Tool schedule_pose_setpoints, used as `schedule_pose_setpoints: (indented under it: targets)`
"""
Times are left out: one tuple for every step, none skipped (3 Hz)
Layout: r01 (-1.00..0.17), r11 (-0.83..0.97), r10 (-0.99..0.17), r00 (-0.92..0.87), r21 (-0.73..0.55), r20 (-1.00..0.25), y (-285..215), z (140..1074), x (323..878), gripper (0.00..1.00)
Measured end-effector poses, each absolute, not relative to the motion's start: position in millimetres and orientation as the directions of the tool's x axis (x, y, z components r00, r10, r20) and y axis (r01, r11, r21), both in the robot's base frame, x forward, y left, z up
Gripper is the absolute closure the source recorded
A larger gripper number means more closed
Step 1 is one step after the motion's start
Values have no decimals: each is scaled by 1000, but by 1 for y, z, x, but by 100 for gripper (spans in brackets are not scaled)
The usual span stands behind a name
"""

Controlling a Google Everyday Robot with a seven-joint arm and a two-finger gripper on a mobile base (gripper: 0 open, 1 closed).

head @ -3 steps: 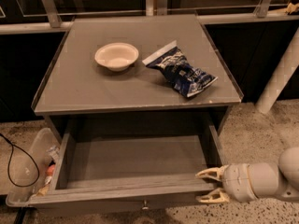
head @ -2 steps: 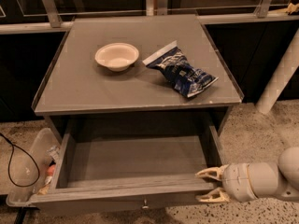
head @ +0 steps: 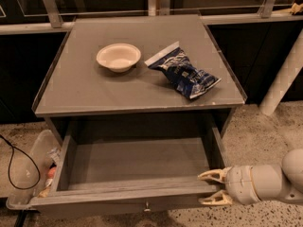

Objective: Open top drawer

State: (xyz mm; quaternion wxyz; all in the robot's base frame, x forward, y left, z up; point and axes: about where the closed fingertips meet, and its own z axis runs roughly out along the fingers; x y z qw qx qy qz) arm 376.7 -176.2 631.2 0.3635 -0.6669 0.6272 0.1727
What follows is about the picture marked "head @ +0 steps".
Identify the grey drawer cabinet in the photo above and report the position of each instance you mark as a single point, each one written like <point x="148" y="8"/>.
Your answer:
<point x="76" y="85"/>

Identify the blue chip bag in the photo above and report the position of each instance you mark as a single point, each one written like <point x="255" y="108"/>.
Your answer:
<point x="186" y="79"/>

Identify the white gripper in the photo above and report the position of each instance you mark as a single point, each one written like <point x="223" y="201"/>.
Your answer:
<point x="239" y="184"/>

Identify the red apple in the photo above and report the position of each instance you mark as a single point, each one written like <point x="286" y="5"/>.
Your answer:
<point x="51" y="173"/>

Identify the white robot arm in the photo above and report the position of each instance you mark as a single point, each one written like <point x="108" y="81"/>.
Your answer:
<point x="282" y="182"/>

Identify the metal railing frame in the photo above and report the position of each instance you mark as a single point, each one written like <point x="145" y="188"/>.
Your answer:
<point x="43" y="16"/>

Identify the clear plastic bin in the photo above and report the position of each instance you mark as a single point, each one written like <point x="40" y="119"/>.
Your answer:
<point x="31" y="176"/>

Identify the grey top drawer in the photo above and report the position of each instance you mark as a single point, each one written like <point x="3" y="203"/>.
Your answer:
<point x="98" y="176"/>

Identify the white paper bowl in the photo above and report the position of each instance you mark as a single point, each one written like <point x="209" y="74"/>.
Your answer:
<point x="118" y="58"/>

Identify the yellow snack in bin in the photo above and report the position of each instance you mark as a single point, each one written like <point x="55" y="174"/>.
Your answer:
<point x="44" y="193"/>

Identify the white tube packet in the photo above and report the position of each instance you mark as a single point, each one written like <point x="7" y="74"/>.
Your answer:
<point x="54" y="155"/>

